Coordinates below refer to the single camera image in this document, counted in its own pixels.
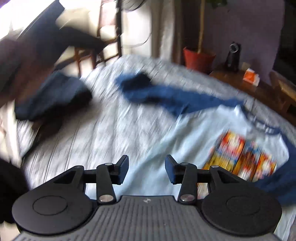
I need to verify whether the black standing fan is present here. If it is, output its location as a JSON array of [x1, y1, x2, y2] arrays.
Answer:
[[116, 1, 152, 50]]

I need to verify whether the black flat screen television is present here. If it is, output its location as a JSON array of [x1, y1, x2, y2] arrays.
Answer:
[[273, 0, 296, 84]]

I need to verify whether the red plant pot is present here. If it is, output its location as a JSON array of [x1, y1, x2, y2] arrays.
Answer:
[[183, 47, 216, 74]]

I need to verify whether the plant trunk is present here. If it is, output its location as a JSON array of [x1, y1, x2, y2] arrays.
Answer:
[[198, 0, 206, 53]]

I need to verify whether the beige curtain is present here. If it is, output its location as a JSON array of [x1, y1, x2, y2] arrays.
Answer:
[[151, 0, 184, 64]]

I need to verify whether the orange white tissue box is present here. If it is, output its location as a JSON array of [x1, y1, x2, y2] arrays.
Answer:
[[243, 68, 260, 87]]

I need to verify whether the silver quilted table cover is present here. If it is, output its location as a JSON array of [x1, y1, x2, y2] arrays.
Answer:
[[25, 55, 295, 240]]

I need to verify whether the blue raglan graphic shirt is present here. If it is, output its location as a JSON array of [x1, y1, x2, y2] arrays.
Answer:
[[115, 73, 295, 206]]

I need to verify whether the black cylindrical speaker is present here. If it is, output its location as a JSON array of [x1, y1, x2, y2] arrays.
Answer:
[[224, 42, 241, 72]]

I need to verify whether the wooden chair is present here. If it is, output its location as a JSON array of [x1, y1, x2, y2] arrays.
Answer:
[[74, 1, 122, 77]]

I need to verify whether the dark navy folded garment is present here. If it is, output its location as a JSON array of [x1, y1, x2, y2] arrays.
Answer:
[[15, 71, 92, 121]]

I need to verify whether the wooden TV cabinet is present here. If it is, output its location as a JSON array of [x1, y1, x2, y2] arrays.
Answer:
[[210, 64, 295, 126]]

